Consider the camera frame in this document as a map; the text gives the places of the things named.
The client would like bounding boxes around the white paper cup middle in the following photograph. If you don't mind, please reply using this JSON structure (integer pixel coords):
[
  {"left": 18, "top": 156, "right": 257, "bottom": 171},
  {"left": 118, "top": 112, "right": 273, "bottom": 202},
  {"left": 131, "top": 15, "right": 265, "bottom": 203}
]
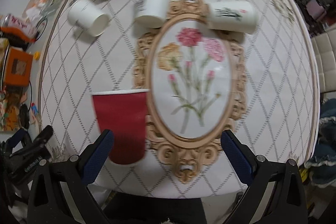
[{"left": 134, "top": 0, "right": 170, "bottom": 28}]

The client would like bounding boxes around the red paper cup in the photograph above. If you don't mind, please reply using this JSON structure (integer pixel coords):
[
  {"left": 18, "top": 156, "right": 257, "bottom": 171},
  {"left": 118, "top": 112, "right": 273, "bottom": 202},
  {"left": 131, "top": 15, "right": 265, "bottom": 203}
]
[{"left": 92, "top": 89, "right": 149, "bottom": 165}]

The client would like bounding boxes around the white paper cup right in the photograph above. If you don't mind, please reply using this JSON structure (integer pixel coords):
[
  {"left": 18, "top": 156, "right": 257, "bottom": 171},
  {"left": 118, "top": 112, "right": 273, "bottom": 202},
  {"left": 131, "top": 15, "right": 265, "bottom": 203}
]
[{"left": 207, "top": 1, "right": 259, "bottom": 34}]

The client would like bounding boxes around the small blue red packet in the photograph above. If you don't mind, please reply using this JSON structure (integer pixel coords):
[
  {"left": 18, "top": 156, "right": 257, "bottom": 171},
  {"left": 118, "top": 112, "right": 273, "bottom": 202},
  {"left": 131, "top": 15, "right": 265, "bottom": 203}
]
[{"left": 31, "top": 103, "right": 41, "bottom": 120}]

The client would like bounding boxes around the floral patterned table mat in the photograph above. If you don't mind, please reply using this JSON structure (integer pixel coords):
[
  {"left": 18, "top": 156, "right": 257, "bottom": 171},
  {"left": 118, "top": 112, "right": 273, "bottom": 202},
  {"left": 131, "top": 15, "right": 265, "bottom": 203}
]
[{"left": 39, "top": 0, "right": 319, "bottom": 198}]

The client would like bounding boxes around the white paper cup left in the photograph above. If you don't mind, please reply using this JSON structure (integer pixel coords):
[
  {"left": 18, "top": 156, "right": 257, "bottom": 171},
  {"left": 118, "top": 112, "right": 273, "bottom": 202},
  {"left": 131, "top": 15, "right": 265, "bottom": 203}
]
[{"left": 67, "top": 0, "right": 110, "bottom": 37}]

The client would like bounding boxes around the orange gift box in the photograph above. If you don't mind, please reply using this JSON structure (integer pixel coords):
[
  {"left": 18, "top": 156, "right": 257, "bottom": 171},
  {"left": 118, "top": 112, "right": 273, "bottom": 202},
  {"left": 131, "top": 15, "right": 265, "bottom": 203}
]
[{"left": 3, "top": 47, "right": 33, "bottom": 88}]

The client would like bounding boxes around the white padded chair right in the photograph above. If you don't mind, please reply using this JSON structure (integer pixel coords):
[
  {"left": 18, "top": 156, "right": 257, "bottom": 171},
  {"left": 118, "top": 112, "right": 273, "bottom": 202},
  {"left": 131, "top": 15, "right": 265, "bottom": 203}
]
[{"left": 311, "top": 24, "right": 336, "bottom": 93}]

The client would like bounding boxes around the yellow bottle cap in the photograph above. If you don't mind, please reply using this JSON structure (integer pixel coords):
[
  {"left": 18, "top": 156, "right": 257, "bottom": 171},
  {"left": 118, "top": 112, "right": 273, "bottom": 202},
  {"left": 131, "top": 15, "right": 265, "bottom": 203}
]
[{"left": 33, "top": 51, "right": 41, "bottom": 61}]

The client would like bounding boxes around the pink suitcase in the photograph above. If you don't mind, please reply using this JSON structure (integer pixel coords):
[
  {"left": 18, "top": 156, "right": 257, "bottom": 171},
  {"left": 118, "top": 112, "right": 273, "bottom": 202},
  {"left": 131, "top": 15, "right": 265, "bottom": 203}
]
[{"left": 306, "top": 0, "right": 325, "bottom": 20}]

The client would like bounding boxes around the white paper cup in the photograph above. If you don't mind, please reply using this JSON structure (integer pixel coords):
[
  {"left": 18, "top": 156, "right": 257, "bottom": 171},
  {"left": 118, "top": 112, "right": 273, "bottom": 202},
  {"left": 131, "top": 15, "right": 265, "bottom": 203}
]
[
  {"left": 134, "top": 0, "right": 170, "bottom": 28},
  {"left": 67, "top": 0, "right": 110, "bottom": 37},
  {"left": 207, "top": 1, "right": 259, "bottom": 34}
]

